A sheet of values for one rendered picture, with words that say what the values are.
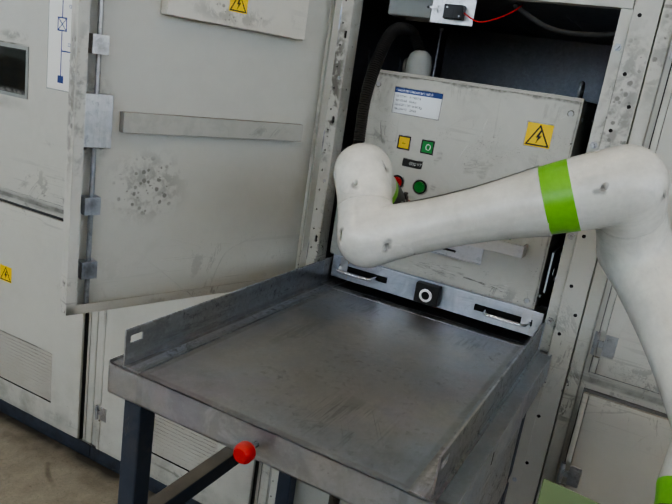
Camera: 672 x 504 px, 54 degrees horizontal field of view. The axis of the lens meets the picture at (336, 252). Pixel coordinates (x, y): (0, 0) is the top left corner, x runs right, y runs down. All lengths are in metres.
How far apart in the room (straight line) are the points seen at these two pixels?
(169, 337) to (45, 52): 1.25
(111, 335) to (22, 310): 0.42
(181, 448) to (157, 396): 1.02
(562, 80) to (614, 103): 0.82
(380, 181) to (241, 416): 0.47
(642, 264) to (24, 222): 1.89
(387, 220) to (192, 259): 0.56
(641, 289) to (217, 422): 0.70
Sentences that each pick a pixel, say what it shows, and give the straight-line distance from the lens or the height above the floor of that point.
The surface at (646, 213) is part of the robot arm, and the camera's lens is 1.10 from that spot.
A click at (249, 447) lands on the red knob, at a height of 0.83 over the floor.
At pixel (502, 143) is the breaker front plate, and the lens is 1.54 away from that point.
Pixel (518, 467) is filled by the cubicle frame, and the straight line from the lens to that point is 1.66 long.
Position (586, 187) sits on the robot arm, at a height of 1.26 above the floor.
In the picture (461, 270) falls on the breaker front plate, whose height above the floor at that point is 0.97.
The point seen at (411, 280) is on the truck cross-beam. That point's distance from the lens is 1.63.
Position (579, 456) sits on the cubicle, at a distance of 1.60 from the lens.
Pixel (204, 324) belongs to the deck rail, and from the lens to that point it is 1.32.
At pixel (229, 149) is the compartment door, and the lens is 1.52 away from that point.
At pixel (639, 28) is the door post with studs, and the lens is 1.46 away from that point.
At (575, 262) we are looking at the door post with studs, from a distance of 1.49.
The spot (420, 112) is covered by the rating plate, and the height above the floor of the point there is 1.31.
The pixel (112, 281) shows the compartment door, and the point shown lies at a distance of 1.45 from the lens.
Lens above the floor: 1.37
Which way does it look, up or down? 15 degrees down
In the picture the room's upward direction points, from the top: 9 degrees clockwise
